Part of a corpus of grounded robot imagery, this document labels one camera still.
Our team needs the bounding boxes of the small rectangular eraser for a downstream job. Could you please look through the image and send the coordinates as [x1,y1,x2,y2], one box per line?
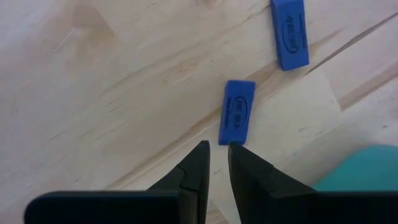
[218,79,257,146]
[269,0,310,72]

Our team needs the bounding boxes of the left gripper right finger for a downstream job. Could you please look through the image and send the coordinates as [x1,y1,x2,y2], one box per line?
[227,142,317,224]

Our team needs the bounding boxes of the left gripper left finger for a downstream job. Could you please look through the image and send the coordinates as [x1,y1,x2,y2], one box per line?
[146,139,211,224]

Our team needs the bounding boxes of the green plastic bin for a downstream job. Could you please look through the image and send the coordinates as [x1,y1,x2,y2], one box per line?
[312,143,398,193]

